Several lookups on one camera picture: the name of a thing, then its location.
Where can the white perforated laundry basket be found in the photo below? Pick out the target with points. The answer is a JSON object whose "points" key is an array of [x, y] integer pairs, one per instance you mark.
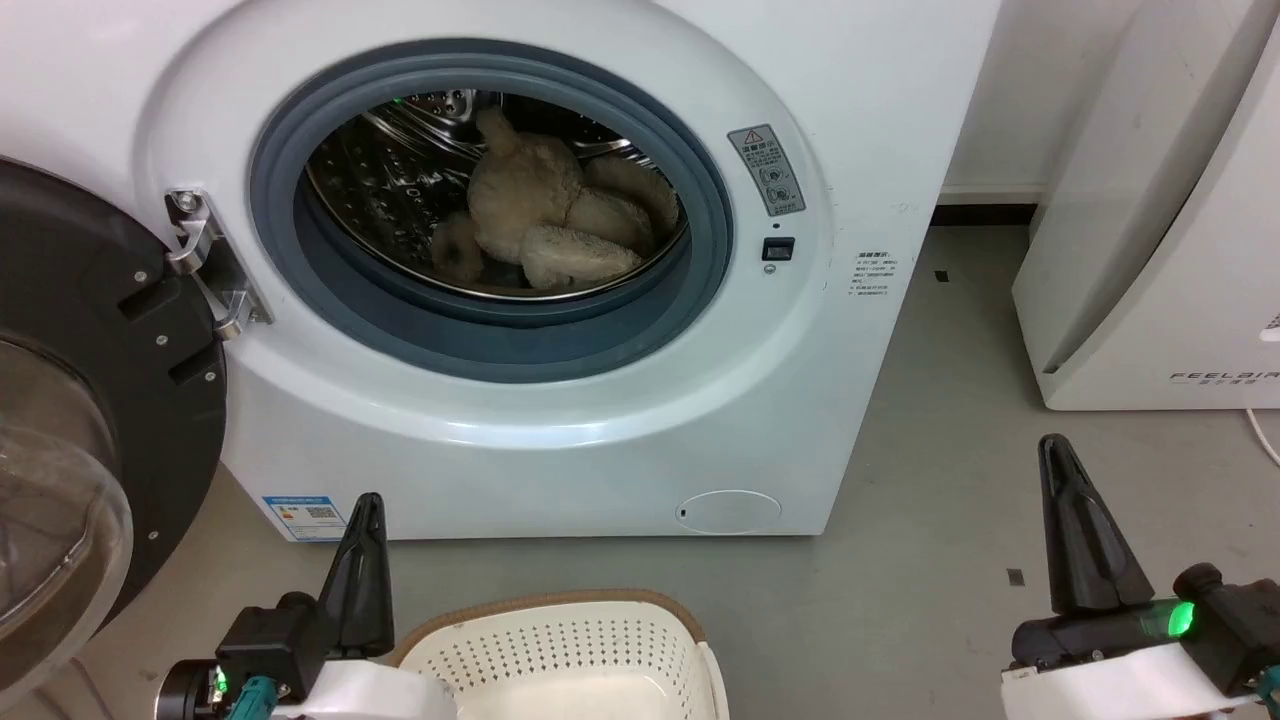
{"points": [[560, 660]]}

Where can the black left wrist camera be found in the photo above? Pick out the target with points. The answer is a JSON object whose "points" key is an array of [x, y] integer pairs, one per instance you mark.
{"points": [[268, 640]]}

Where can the white front-load washing machine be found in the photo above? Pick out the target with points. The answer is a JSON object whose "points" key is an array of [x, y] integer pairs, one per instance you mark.
{"points": [[560, 440]]}

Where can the white air purifier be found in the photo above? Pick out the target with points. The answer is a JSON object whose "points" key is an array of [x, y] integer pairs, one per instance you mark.
{"points": [[1160, 250]]}

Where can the blue energy label sticker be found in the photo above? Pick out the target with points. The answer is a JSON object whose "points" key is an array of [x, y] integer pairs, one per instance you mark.
{"points": [[304, 516]]}

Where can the grey warning sticker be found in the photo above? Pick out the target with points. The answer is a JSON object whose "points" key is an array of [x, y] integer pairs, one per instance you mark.
{"points": [[767, 168]]}

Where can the beige plush toy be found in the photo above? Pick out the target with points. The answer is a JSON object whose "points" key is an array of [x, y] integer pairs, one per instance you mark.
{"points": [[535, 200]]}

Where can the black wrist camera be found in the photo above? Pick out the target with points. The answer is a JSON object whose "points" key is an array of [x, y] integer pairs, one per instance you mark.
{"points": [[268, 640], [1235, 625]]}

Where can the black round washing machine door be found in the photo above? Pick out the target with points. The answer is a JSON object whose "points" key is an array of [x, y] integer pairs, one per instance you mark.
{"points": [[90, 330]]}

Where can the chrome door hinge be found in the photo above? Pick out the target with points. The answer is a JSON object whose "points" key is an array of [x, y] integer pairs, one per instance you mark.
{"points": [[205, 262]]}

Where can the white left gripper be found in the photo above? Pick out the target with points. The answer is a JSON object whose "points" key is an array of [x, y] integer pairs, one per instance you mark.
{"points": [[375, 692]]}

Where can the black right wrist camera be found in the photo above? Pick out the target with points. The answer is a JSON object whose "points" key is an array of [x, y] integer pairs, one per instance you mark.
{"points": [[1235, 625]]}

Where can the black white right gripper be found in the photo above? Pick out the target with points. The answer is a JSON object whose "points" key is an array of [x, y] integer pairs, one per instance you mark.
{"points": [[1100, 670]]}

